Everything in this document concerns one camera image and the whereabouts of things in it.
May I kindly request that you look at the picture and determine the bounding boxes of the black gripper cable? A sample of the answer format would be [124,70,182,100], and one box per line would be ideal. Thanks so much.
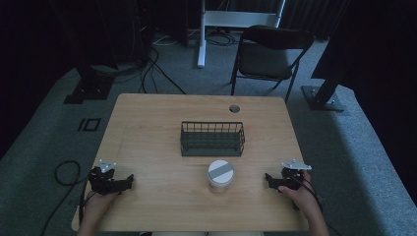
[39,159,90,236]
[288,171,325,213]

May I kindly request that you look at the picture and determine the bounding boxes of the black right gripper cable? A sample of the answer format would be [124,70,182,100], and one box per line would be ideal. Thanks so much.
[288,171,325,213]

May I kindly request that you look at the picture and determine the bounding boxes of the clear jar with white lid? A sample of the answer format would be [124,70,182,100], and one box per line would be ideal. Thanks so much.
[207,159,235,194]

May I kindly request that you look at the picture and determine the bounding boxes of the black folding chair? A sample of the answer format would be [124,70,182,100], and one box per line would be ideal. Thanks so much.
[229,25,315,104]

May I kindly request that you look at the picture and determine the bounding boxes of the dark curtain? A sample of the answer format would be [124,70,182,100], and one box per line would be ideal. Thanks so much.
[0,0,80,161]
[340,0,417,206]

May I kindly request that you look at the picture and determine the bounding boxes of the person's left hand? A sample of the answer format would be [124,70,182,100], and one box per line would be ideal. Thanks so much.
[83,190,121,218]

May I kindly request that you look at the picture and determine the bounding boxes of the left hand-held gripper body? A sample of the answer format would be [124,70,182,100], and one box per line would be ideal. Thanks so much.
[88,158,128,197]

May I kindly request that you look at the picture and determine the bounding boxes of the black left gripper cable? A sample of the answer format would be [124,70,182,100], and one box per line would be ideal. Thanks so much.
[39,159,90,236]

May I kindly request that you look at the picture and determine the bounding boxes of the person's right hand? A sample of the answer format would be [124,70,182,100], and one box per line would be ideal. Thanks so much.
[277,169,322,218]

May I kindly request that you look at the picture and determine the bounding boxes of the black floor cables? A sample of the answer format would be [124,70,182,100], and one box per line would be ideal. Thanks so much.
[111,45,188,96]

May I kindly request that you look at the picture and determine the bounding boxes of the black wire basket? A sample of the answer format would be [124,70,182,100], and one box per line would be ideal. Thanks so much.
[179,121,246,157]

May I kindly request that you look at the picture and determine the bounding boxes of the white desk frame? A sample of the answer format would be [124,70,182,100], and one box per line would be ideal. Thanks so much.
[196,0,287,69]

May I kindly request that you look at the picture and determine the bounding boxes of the black stand with base plate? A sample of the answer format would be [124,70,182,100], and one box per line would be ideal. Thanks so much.
[62,48,116,105]
[300,0,352,114]

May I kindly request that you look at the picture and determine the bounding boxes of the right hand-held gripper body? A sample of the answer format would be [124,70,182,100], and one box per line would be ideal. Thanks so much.
[275,158,313,192]

